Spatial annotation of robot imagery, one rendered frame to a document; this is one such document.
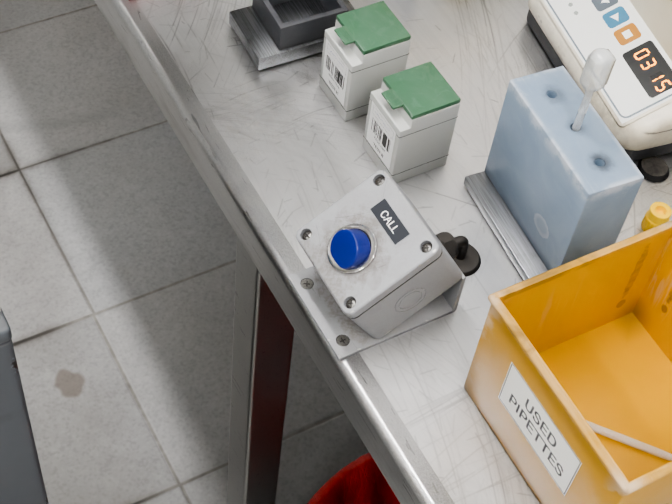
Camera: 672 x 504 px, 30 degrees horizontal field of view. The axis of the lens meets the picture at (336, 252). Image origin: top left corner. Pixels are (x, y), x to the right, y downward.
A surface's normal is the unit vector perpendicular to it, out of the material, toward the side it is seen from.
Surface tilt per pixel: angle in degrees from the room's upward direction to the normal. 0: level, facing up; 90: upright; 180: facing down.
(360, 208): 30
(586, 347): 0
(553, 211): 90
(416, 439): 0
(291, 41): 90
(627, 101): 25
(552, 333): 90
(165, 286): 0
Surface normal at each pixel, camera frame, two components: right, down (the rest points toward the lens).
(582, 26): -0.32, -0.44
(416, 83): 0.09, -0.59
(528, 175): -0.91, 0.28
